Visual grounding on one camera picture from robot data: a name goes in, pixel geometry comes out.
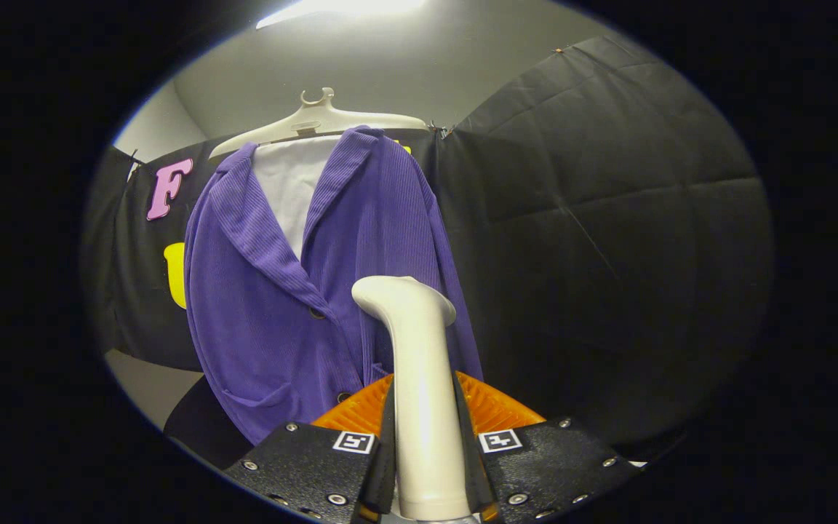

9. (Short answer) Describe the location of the purple corduroy jacket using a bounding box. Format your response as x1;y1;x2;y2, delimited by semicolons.
183;125;484;446

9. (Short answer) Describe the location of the large ceiling panel light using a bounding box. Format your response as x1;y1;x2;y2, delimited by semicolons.
255;0;427;30

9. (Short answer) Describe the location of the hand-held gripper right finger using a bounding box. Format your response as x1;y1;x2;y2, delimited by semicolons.
451;371;642;521

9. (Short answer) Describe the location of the white garment steamer head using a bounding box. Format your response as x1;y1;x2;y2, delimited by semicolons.
351;276;472;521

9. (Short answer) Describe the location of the black backdrop cloth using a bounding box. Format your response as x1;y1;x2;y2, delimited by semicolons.
81;35;776;467

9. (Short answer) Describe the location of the white clothes hanger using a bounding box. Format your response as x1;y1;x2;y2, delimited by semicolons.
208;87;428;159

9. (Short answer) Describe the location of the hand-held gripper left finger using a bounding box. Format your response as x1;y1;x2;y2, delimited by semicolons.
224;373;396;523

